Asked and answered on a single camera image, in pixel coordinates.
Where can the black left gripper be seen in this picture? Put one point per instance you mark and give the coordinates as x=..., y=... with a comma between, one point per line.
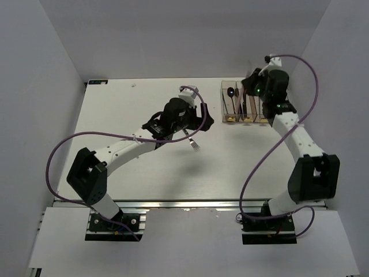
x=196, y=121

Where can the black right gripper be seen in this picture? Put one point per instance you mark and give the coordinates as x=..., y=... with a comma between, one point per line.
x=249, y=82

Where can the iridescent long-handled spoon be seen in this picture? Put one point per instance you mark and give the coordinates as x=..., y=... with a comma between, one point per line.
x=228, y=95

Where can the black knife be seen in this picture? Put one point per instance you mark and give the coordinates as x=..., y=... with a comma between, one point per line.
x=244, y=109

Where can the pink-handled fork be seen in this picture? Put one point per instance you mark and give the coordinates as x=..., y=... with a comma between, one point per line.
x=241, y=89

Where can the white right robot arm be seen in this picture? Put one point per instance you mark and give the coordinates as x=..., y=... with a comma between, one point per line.
x=315, y=174

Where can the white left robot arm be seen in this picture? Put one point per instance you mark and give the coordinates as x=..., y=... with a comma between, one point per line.
x=90, y=169

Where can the clear acrylic utensil organizer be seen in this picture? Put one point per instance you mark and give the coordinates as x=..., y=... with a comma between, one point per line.
x=254, y=106

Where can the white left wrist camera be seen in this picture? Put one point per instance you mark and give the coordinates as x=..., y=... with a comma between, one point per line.
x=188, y=94

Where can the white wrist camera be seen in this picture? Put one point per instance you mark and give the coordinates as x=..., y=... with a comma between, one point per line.
x=188, y=94
x=272, y=62

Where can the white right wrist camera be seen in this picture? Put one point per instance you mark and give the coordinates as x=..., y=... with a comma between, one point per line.
x=272, y=62

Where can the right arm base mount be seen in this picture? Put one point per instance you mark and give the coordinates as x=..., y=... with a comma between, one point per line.
x=279, y=231

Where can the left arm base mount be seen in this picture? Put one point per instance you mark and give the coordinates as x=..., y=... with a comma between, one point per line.
x=100, y=230

